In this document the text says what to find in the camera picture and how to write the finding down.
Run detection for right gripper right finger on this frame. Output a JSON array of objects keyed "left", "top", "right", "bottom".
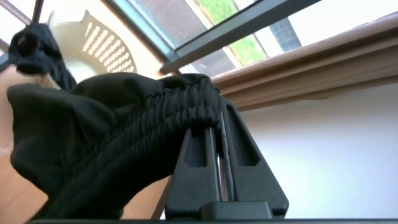
[{"left": 217, "top": 99, "right": 290, "bottom": 218}]

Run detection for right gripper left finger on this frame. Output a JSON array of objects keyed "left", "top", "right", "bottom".
[{"left": 164, "top": 126, "right": 222, "bottom": 220}]

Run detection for black shorts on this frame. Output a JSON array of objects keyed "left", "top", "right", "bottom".
[{"left": 6, "top": 72, "right": 223, "bottom": 220}]

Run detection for white laundry basket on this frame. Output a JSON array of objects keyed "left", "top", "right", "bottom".
[{"left": 46, "top": 9, "right": 138, "bottom": 83}]

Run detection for beige curtain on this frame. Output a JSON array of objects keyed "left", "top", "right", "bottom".
[{"left": 211, "top": 12, "right": 398, "bottom": 112}]

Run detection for black garment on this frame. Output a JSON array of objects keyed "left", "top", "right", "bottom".
[{"left": 7, "top": 22, "right": 78, "bottom": 91}]

